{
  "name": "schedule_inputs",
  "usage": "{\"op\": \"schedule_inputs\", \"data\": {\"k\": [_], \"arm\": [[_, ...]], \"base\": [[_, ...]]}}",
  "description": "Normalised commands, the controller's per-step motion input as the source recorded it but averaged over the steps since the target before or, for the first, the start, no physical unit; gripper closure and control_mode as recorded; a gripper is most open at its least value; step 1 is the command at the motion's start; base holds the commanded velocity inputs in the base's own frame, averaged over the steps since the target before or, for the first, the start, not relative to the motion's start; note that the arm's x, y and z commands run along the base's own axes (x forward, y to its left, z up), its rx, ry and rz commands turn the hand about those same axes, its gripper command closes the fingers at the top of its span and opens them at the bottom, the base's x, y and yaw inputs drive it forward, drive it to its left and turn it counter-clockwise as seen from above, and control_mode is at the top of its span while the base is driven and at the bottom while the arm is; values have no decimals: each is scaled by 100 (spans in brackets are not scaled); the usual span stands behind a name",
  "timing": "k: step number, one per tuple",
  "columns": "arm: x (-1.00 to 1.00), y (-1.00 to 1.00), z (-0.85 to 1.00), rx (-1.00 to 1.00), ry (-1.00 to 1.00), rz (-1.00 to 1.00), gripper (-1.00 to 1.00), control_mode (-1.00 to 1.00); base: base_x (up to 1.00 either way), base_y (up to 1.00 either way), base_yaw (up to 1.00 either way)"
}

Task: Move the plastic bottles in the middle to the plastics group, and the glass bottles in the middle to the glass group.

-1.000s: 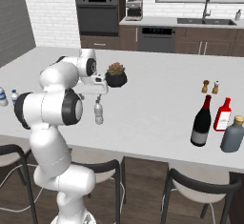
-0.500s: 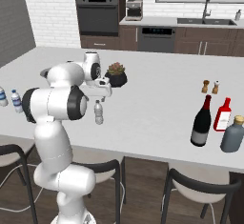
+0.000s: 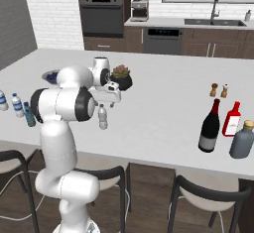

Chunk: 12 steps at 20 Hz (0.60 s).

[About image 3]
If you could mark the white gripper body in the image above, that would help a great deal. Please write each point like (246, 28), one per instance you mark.
(105, 95)

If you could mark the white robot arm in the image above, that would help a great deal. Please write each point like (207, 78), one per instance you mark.
(54, 151)

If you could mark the clear plastic water bottle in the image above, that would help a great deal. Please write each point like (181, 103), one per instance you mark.
(2, 101)
(17, 105)
(102, 118)

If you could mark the potted succulent in black pot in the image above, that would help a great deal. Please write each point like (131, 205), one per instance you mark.
(121, 77)

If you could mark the blue patterned plate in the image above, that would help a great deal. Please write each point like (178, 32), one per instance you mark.
(49, 77)

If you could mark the teal plastic bottle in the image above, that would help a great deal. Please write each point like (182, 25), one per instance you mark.
(29, 116)

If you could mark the black chair cream seat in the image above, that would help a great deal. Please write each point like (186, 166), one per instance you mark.
(15, 169)
(208, 194)
(110, 177)

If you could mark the grey dishwasher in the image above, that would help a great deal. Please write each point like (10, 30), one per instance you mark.
(163, 41)

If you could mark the silver coffee machine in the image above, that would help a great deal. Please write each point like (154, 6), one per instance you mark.
(139, 10)

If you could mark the dark wine bottle red cap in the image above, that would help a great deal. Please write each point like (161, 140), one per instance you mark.
(209, 129)

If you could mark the brown pepper shaker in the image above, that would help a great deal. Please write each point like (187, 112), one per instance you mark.
(214, 90)

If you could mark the brown salt shaker white top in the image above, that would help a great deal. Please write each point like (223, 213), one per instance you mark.
(225, 91)

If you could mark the red glass bottle white label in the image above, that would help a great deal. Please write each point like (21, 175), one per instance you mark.
(232, 121)

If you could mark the dark brown base cupboards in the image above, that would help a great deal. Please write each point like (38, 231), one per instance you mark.
(218, 44)

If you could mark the dark sink basin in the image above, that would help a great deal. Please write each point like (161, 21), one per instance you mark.
(215, 22)

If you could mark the grey glass bottle cork stopper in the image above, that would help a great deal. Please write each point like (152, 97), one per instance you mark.
(242, 141)

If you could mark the silver tap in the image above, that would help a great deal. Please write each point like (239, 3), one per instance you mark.
(215, 10)

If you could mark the white soap dispenser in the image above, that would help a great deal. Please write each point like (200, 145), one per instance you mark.
(247, 16)

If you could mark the black wall oven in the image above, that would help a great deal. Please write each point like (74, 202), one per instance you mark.
(101, 16)

